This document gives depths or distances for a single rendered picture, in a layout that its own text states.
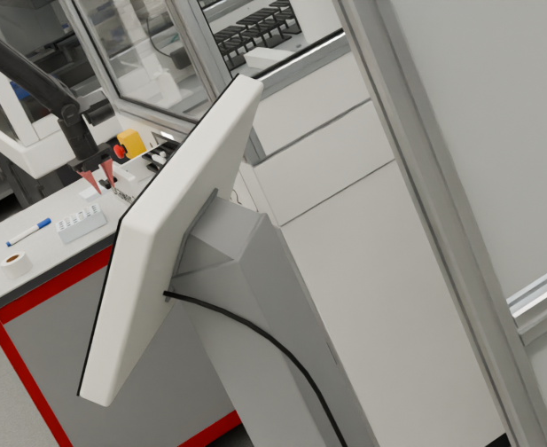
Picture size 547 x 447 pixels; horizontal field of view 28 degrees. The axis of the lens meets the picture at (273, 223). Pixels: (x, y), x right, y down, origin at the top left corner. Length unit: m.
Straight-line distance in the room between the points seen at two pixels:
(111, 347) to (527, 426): 0.59
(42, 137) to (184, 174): 1.97
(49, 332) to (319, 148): 0.95
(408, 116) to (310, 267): 1.30
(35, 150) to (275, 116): 1.39
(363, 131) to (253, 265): 0.74
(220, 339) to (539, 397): 0.63
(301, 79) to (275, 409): 0.77
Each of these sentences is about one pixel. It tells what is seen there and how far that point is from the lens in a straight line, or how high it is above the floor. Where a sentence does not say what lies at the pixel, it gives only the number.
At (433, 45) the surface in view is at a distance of 1.07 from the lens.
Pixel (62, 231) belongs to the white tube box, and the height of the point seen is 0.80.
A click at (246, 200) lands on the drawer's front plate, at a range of 2.33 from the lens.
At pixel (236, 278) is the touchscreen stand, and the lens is 1.62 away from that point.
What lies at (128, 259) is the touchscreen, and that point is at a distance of 1.44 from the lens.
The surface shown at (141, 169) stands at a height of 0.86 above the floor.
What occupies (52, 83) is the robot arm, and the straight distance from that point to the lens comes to 2.51.
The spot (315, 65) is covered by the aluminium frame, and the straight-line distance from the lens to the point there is 2.25.
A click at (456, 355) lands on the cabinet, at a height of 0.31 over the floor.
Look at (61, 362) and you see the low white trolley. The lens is 2.91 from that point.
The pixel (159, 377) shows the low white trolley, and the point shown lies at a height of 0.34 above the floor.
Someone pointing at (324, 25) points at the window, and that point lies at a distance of 2.28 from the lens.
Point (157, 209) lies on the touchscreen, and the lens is 1.45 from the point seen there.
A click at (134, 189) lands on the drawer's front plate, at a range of 2.58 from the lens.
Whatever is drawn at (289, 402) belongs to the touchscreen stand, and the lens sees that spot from 1.72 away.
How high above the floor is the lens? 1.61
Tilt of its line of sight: 21 degrees down
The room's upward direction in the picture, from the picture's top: 25 degrees counter-clockwise
